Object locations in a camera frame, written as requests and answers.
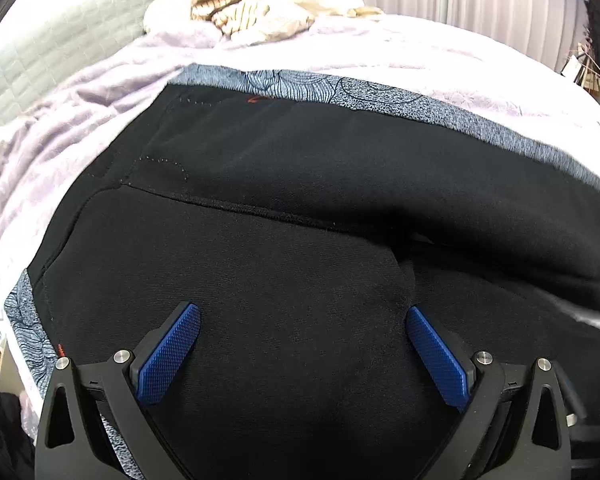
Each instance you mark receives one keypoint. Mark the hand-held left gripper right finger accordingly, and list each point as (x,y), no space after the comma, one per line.
(437,355)

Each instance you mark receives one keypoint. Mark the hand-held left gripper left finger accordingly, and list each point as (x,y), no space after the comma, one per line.
(167,355)

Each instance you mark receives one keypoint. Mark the black pants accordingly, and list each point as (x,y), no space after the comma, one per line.
(305,210)

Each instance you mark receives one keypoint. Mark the dark cloth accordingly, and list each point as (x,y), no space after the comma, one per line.
(2,430)

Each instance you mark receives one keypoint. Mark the lilac fuzzy blanket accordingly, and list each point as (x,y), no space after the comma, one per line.
(80,110)

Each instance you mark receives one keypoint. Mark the grey patterned cloth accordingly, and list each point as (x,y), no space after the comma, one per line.
(300,82)

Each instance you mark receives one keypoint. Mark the clothes hangers with tags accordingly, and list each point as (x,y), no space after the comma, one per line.
(587,67)

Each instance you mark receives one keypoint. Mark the grey quilted headboard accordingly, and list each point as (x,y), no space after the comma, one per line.
(45,45)

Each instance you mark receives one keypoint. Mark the cream round pillow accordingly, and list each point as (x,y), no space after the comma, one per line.
(172,15)

